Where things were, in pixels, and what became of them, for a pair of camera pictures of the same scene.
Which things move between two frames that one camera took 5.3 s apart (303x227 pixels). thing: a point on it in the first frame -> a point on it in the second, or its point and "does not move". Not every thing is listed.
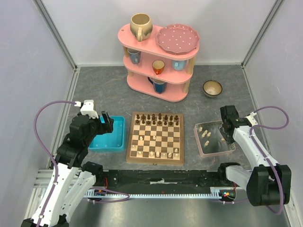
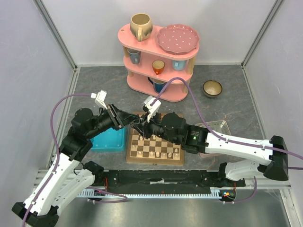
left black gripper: (107, 127) -> (120, 118)
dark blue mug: (160, 86) does not move
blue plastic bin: (113, 142) does not move
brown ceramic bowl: (212, 88) does not move
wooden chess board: (156, 138) does not move
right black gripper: (227, 127) -> (149, 126)
